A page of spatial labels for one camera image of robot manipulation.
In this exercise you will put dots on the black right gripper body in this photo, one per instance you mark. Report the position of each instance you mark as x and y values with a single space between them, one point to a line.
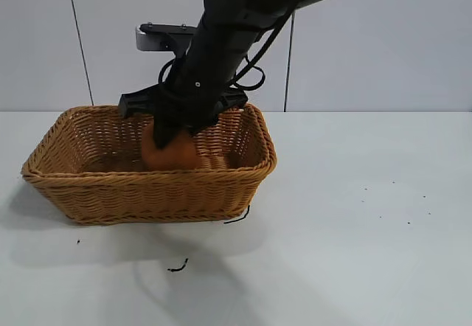
191 97

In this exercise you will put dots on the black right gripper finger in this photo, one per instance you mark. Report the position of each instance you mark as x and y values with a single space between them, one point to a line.
201 127
164 134

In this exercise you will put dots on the bumpy orange with knob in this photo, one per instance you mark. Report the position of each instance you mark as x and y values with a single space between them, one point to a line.
173 156

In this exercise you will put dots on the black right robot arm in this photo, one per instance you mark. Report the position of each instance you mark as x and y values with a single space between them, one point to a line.
236 20

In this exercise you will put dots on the woven wicker basket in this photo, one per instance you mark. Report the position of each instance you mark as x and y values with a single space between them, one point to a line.
147 197

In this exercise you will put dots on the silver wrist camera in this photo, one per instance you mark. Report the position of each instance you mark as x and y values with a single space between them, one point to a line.
155 40

